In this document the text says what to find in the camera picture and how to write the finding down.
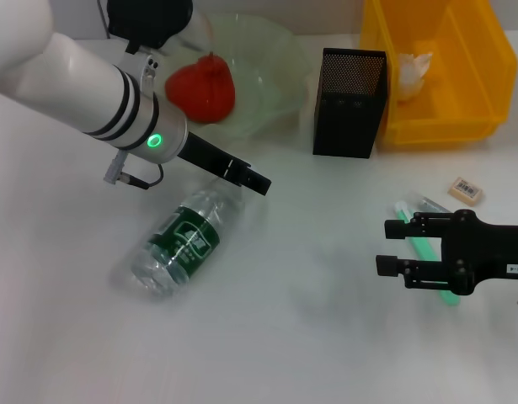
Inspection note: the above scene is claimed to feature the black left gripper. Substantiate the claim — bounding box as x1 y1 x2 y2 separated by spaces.
177 131 272 195

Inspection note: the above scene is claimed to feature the yellow plastic bin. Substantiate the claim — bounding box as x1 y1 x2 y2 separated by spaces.
358 0 518 146

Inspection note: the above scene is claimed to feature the green glass fruit plate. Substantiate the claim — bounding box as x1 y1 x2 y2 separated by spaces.
174 14 310 140

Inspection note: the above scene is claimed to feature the white paper ball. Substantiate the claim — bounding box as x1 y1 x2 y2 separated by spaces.
395 50 435 102

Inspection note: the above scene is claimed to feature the beige eraser with barcode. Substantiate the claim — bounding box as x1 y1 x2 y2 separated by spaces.
446 176 483 206

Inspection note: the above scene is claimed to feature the black mesh pen holder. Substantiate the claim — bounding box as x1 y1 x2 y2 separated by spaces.
312 47 388 160

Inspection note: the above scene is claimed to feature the grey marker pen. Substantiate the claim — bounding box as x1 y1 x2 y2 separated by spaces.
417 194 453 215

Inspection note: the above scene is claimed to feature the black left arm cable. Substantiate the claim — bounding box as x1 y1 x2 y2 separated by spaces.
103 151 165 190

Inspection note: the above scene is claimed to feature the red-orange toy orange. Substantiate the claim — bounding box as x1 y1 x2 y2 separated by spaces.
164 50 237 124

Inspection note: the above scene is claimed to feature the clear green-label water bottle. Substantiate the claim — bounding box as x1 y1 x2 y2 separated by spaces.
110 184 247 298

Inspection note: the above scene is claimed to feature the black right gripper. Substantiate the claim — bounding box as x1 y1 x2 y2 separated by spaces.
375 209 518 295

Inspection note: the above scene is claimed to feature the green toothbrush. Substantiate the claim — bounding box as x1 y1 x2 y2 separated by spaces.
393 200 461 308

